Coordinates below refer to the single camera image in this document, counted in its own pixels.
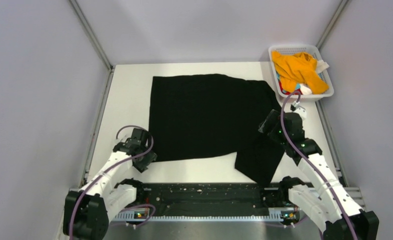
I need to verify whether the black t shirt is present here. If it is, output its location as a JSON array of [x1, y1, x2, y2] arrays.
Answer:
[[149, 74, 284, 187]]

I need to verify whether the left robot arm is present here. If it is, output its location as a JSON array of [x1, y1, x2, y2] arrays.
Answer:
[[62, 125, 157, 240]]

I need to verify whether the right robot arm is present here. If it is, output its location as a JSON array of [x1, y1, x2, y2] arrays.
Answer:
[[258, 110, 380, 240]]

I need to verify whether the red blue cloth in basket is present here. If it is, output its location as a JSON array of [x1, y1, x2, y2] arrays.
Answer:
[[277, 80, 303, 95]]

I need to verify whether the orange t shirt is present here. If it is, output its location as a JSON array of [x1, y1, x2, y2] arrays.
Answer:
[[271, 51, 329, 95]]

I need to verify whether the white cloth in basket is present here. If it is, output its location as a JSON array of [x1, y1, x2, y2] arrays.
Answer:
[[315, 60, 330, 74]]

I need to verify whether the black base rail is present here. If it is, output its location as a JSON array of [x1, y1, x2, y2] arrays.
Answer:
[[113, 182, 312, 218]]

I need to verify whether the white cable duct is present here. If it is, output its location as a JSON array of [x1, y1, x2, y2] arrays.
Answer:
[[112, 210, 284, 223]]

